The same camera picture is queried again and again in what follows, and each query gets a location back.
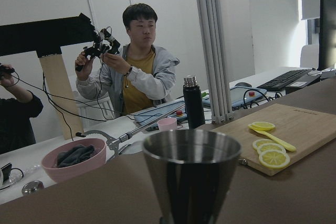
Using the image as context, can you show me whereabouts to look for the aluminium frame post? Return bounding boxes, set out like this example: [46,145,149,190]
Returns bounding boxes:
[196,0,233,124]

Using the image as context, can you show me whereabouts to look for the yellow plastic knife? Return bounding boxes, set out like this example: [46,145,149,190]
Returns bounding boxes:
[248,124,297,152]

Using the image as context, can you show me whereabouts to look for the black keyboard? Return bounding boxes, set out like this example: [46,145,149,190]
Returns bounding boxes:
[257,69,312,91]

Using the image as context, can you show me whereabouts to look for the black thermos bottle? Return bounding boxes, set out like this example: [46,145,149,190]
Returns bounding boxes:
[183,76,205,129]

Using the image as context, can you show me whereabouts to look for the steel double jigger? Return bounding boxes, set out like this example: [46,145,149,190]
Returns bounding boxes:
[142,130,242,223]

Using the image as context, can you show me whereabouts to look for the black foam T stand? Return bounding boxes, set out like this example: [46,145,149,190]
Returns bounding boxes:
[1,13,95,140]

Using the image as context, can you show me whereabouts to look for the dark grey cloth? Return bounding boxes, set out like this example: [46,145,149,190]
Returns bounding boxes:
[57,144,95,168]

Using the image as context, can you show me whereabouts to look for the pink bowl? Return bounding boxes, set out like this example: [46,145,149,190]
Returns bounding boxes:
[41,138,106,183]

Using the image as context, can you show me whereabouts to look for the person in grey jacket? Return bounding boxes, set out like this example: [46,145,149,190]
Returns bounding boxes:
[75,3,180,117]

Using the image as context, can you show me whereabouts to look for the pink cup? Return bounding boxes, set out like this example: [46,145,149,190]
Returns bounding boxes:
[157,118,177,131]

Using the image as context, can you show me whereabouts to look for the person in black jacket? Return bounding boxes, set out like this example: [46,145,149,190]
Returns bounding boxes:
[1,64,44,154]

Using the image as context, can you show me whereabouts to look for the lemon slice on knife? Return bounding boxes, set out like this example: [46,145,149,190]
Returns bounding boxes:
[248,121,276,131]

